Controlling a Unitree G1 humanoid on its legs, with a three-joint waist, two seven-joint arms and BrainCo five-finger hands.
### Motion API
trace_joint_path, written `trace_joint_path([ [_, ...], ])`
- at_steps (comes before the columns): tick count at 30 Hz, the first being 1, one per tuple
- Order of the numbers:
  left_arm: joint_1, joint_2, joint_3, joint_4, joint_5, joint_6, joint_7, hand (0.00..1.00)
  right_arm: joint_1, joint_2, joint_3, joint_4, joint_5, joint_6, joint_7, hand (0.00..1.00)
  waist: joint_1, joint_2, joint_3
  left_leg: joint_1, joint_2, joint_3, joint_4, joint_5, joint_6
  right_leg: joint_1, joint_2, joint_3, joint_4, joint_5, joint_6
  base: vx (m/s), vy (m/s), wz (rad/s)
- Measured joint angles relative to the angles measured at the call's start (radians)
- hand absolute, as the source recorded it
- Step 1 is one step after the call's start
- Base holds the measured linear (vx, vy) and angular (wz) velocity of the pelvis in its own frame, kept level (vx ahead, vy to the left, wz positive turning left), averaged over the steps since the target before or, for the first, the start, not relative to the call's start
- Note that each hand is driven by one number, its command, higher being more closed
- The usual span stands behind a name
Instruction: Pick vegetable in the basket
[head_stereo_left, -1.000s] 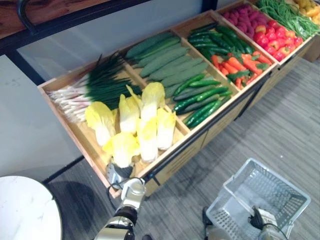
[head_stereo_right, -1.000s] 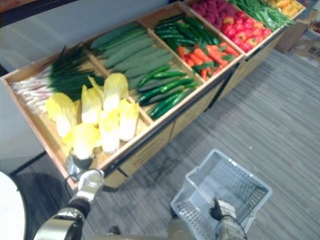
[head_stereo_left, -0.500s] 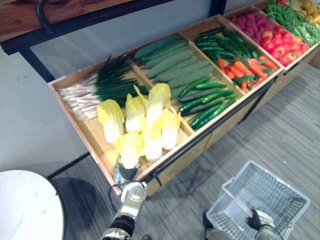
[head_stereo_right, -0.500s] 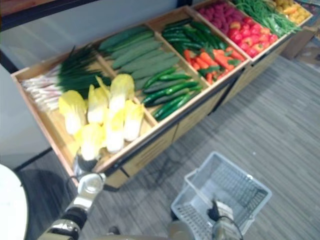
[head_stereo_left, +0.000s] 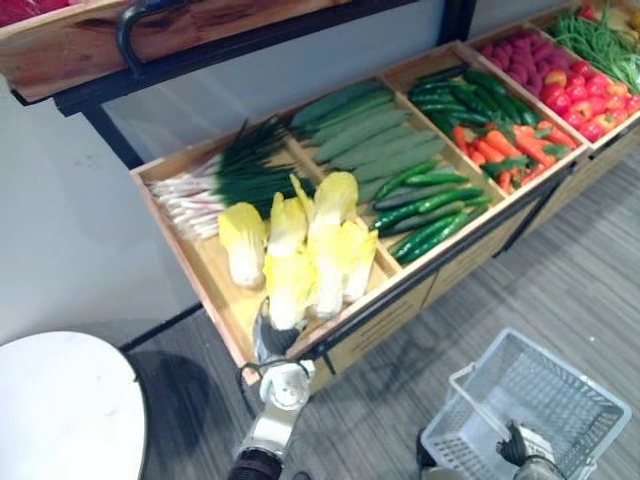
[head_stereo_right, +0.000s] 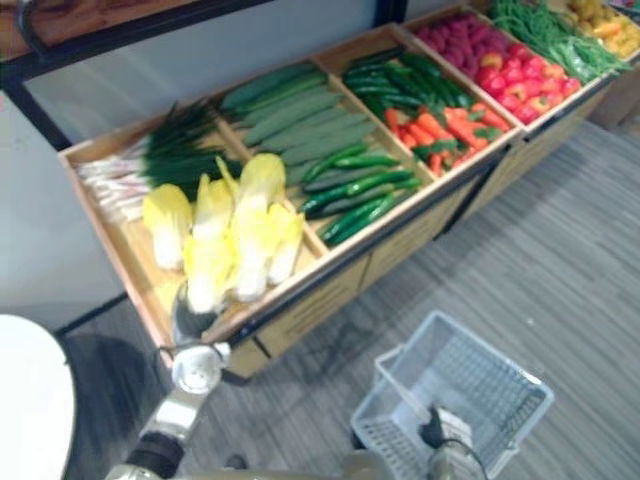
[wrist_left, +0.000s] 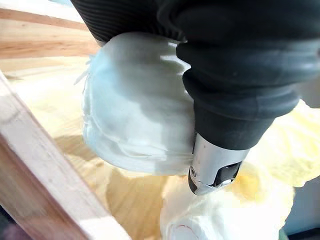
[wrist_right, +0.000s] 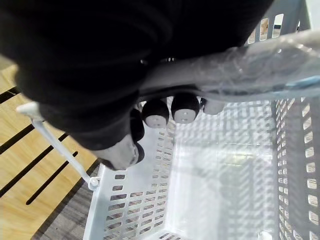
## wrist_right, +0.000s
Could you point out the wooden slotted panel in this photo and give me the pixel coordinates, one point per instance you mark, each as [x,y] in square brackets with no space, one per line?
[25,160]

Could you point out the right robot hand black cloth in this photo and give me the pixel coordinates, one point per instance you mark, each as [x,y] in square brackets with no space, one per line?
[82,55]

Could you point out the white plastic slotted basket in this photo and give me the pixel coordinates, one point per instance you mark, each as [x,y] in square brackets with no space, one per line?
[200,175]

